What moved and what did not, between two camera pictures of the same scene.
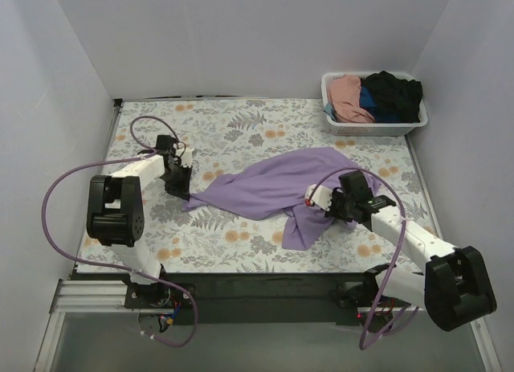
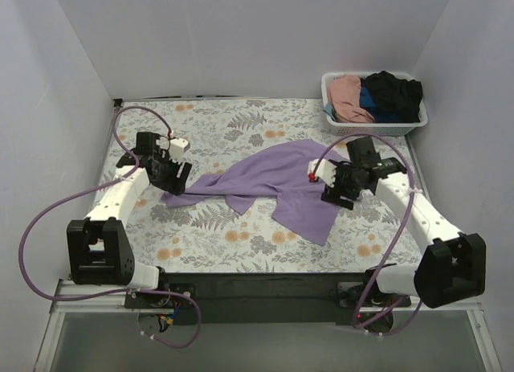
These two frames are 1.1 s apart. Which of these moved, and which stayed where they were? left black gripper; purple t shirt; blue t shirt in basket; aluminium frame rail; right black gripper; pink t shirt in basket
Moved: purple t shirt; right black gripper
Stayed: blue t shirt in basket; aluminium frame rail; left black gripper; pink t shirt in basket
